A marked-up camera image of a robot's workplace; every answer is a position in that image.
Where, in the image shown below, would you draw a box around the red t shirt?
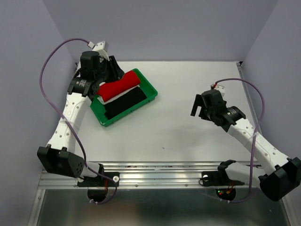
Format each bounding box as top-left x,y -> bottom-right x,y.
96,71 -> 141,102

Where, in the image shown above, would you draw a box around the green plastic tray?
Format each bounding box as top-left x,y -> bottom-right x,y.
91,68 -> 158,127

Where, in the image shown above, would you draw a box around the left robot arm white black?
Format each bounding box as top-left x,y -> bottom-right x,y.
37,51 -> 124,186

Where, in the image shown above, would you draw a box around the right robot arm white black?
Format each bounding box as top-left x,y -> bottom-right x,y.
190,89 -> 301,202

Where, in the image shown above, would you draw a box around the white rolled t shirt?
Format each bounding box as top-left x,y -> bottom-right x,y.
97,82 -> 140,105

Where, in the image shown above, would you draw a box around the black rolled t shirt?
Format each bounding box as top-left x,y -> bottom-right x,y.
104,87 -> 147,120

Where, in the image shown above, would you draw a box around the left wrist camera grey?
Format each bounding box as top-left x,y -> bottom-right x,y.
80,41 -> 110,71

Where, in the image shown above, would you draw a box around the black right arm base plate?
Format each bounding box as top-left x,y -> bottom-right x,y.
198,171 -> 244,187

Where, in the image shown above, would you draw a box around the aluminium frame rails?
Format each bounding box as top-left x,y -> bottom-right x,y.
29,61 -> 299,226

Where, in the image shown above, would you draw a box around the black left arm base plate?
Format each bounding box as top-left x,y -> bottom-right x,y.
77,171 -> 120,187

